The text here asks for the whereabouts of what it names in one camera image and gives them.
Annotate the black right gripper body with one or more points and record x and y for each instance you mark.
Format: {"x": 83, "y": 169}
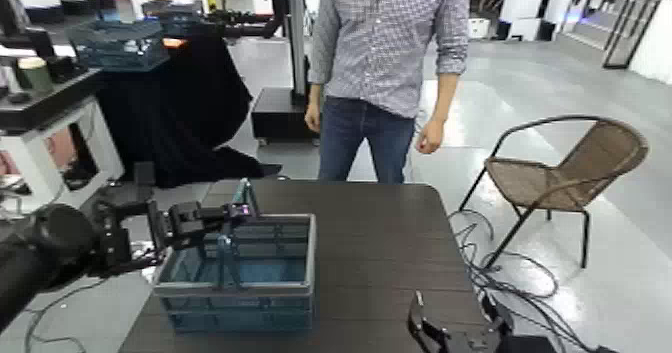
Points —
{"x": 462, "y": 342}

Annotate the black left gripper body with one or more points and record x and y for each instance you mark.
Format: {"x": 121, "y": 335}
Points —
{"x": 191, "y": 224}

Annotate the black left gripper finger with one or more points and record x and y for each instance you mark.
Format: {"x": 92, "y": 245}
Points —
{"x": 220, "y": 226}
{"x": 239, "y": 208}

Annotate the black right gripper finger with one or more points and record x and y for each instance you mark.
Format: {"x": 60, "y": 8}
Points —
{"x": 496, "y": 315}
{"x": 418, "y": 318}

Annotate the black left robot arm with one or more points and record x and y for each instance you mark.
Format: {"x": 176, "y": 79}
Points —
{"x": 52, "y": 250}

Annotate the black background robot arm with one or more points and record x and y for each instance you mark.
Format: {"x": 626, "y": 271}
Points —
{"x": 239, "y": 24}

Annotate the blue crate on black cloth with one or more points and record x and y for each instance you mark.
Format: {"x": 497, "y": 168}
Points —
{"x": 120, "y": 48}

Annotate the dark crate behind blue crate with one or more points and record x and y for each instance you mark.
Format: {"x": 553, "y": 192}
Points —
{"x": 176, "y": 16}

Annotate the person's right hand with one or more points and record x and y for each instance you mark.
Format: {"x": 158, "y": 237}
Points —
{"x": 313, "y": 118}

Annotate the person's left hand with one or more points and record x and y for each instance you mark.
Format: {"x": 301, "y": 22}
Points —
{"x": 430, "y": 137}

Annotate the black wheeled base platform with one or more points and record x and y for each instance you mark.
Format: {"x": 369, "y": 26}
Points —
{"x": 278, "y": 118}

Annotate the black draped cloth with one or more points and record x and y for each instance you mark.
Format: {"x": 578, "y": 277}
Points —
{"x": 178, "y": 113}

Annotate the white cart with black top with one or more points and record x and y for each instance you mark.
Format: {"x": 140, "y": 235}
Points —
{"x": 47, "y": 150}

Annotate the orange object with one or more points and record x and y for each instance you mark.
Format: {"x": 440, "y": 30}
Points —
{"x": 174, "y": 43}

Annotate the silver vertical column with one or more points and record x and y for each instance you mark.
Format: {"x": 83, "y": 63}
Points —
{"x": 297, "y": 40}

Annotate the person in checked shirt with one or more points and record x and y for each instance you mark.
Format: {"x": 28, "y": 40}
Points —
{"x": 378, "y": 56}

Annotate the green cup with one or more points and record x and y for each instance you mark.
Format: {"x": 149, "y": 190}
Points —
{"x": 36, "y": 74}

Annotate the white box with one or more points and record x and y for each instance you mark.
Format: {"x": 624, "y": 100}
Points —
{"x": 476, "y": 28}

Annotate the wicker chair with black frame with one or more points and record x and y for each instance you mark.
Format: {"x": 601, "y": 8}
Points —
{"x": 572, "y": 182}

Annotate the black metal frame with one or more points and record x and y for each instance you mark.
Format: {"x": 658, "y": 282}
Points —
{"x": 627, "y": 34}

